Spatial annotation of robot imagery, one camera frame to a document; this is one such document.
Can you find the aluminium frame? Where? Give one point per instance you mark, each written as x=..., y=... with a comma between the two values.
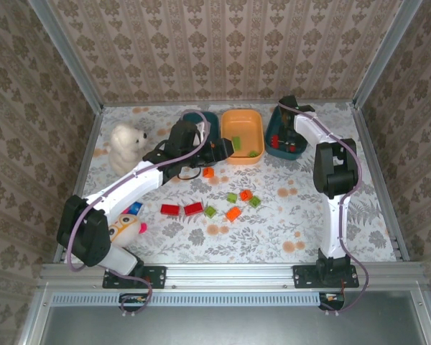
x=219, y=274

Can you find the orange plastic container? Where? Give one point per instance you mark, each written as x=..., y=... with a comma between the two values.
x=242, y=124

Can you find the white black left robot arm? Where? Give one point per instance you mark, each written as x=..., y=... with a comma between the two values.
x=129, y=183

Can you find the green lego brick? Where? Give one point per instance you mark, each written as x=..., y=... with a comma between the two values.
x=231, y=197
x=254, y=202
x=253, y=154
x=210, y=211
x=237, y=143

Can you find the egg-shaped plush toy with glasses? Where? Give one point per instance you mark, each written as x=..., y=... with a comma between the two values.
x=124, y=230

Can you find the floral patterned table cover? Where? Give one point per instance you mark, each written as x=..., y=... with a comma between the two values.
x=258, y=237

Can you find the long red lego brick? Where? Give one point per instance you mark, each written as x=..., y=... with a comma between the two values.
x=170, y=210
x=193, y=208

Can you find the white plush bear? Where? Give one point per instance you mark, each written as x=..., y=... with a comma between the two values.
x=124, y=151

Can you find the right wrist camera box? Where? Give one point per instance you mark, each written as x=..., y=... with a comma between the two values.
x=306, y=108

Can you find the teal plastic container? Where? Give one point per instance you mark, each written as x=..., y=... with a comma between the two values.
x=213, y=120
x=273, y=124

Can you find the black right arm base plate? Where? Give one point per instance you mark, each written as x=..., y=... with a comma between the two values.
x=305, y=276

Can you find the orange lego brick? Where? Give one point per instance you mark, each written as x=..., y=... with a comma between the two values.
x=246, y=195
x=208, y=172
x=233, y=214

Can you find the small red lego brick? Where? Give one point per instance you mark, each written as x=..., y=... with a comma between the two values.
x=292, y=147
x=273, y=140

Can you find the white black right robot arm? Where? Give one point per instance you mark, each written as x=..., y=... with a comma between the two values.
x=334, y=230

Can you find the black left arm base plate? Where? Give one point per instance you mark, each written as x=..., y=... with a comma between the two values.
x=154, y=276

